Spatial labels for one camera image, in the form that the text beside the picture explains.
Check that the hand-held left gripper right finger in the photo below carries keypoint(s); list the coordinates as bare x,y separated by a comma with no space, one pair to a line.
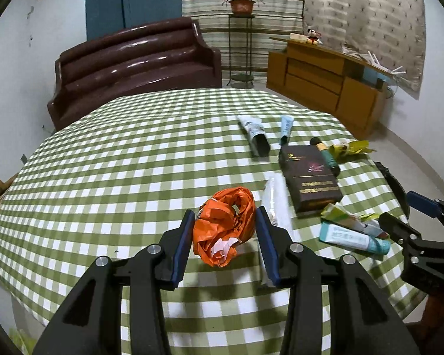
268,246

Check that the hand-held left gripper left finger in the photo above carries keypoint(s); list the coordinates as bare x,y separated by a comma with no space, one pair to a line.
183,246

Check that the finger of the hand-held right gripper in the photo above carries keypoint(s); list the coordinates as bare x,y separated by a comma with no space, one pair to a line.
396,225
421,201

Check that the orange plastic bag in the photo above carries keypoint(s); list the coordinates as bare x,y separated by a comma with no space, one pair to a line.
222,222

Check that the yellow wrapper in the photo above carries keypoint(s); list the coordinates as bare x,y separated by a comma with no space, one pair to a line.
349,148

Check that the green marker with black cap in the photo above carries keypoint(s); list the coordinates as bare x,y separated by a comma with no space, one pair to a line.
327,157

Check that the brown wooden furniture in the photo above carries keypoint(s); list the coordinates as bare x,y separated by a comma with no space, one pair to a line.
438,318

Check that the clear plastic wrapper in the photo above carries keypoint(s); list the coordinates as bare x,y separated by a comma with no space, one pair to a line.
279,199

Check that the teal and white toothpaste tube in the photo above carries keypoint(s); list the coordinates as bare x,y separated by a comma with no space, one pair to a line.
347,238

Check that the green and white crumpled wrapper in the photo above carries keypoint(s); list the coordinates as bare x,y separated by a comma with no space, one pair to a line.
336,213

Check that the dark brown box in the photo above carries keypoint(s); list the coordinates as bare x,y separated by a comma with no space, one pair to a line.
310,181

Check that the green checked tablecloth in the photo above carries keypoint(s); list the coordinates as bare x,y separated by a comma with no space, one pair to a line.
133,155

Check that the black and white squeezed tube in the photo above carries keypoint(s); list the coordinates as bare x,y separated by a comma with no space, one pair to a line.
253,133

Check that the small light blue tube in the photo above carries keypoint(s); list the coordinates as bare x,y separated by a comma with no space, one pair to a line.
286,127

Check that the white paper strips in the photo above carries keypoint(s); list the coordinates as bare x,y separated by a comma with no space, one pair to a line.
373,63

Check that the wooden cabinet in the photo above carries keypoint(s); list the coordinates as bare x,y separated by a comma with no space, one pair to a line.
310,81

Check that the black metal plant stand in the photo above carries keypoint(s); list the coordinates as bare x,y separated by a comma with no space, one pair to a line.
241,77

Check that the dark brown leather sofa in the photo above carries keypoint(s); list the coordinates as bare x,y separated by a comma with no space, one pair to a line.
133,66

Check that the beige patterned curtain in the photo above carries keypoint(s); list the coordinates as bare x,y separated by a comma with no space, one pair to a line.
366,14

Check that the mouse plush toy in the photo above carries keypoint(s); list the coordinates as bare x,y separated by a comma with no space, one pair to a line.
312,36

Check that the beige flat box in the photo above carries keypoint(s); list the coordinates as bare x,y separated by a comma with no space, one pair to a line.
298,37

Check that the striped curtain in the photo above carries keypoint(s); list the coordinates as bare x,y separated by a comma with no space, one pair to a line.
207,7

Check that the potted plant in orange pot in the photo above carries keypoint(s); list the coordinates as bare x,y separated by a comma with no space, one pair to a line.
241,5

